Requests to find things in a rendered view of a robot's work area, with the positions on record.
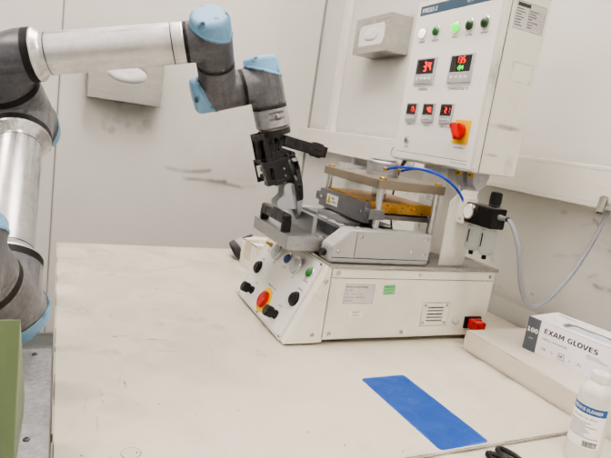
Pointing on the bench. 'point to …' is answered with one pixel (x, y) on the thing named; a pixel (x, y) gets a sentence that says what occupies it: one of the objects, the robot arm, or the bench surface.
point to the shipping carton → (252, 246)
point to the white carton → (569, 343)
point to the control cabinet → (468, 102)
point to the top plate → (379, 170)
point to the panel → (280, 286)
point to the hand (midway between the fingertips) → (298, 212)
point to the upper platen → (392, 205)
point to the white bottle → (590, 417)
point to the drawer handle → (276, 216)
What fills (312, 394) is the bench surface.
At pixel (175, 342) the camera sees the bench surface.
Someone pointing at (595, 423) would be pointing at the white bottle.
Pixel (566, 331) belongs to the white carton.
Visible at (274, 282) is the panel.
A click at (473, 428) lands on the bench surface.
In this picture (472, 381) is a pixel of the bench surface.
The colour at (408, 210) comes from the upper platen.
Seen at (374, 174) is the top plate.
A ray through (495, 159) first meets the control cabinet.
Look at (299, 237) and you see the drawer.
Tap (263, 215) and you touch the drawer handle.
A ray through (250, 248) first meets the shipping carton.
